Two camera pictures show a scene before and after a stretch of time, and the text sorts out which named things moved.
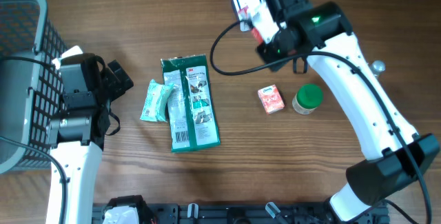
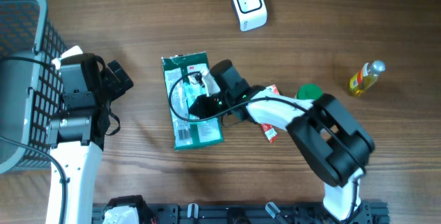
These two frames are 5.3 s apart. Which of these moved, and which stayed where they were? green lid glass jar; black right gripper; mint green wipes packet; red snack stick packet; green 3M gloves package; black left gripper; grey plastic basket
Moved: black right gripper; mint green wipes packet; red snack stick packet
Stayed: green lid glass jar; green 3M gloves package; black left gripper; grey plastic basket
